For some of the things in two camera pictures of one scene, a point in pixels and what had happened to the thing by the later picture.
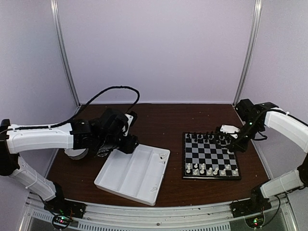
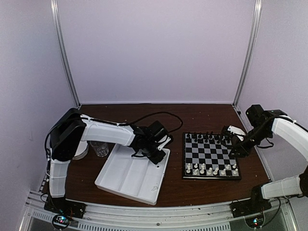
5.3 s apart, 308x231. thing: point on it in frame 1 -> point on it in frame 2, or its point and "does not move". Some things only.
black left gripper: x=129 y=147 -> x=158 y=159
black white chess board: x=205 y=156 does not move
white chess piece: x=209 y=172 does not move
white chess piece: x=215 y=172 does not move
